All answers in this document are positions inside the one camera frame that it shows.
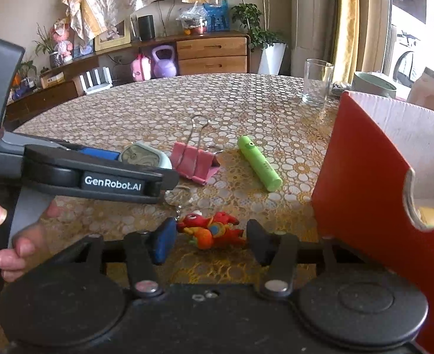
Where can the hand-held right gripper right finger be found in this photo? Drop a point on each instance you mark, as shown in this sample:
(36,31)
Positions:
(259,245)

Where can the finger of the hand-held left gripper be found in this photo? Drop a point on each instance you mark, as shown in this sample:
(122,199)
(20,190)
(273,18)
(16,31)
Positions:
(110,184)
(99,154)

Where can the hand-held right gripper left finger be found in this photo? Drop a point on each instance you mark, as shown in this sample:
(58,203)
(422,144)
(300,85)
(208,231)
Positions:
(163,241)

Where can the pale blue oval case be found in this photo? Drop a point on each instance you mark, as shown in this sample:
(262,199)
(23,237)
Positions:
(147,156)

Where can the red cardboard box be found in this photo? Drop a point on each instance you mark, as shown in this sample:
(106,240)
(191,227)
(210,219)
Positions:
(357,177)

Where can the person's left hand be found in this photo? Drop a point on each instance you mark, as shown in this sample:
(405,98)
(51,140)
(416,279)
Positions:
(12,256)

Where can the small cardboard box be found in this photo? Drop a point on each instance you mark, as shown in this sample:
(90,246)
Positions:
(52,80)

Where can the small potted plant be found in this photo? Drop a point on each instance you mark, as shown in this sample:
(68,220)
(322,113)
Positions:
(47,49)

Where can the white slatted rack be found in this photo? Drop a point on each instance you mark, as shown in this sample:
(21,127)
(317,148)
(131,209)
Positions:
(96,79)

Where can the pink doll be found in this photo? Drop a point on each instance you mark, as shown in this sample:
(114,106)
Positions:
(62,40)

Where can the green cylindrical tube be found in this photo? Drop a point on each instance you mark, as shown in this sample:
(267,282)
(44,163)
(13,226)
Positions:
(259,164)

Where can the pink binder clip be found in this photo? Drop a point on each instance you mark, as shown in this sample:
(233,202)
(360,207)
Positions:
(195,164)

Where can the pink toy case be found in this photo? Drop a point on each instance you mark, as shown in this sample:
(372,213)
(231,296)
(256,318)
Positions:
(140,69)

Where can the purple kettlebell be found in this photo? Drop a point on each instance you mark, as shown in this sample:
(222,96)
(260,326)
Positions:
(164,64)

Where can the framed picture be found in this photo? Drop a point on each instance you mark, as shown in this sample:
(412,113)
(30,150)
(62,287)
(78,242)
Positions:
(112,35)

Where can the black cylindrical speaker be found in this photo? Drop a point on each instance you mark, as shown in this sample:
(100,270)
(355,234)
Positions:
(146,27)

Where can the wooden sideboard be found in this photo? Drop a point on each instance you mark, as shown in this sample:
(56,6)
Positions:
(211,55)

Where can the clear plastic bag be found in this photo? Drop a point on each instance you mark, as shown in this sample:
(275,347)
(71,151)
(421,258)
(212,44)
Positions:
(190,18)

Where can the clear drinking glass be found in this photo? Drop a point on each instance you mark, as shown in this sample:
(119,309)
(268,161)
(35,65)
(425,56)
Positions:
(317,84)

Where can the white planter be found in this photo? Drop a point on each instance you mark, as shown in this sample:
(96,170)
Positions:
(272,59)

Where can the pale green mug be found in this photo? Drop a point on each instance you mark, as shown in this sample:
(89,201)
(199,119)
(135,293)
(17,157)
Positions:
(374,85)

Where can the green potted plant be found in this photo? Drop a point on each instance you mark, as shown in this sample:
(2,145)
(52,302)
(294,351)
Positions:
(250,14)

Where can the yellow curtain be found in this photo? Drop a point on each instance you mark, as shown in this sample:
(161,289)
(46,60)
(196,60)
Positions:
(347,25)

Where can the white tower air conditioner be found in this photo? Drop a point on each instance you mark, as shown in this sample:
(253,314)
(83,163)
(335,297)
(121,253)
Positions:
(313,14)

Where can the white washing machine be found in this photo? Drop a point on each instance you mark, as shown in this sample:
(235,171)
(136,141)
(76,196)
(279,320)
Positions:
(420,59)

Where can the beige sheer curtain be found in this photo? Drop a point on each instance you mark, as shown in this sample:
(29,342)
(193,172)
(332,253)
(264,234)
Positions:
(374,22)

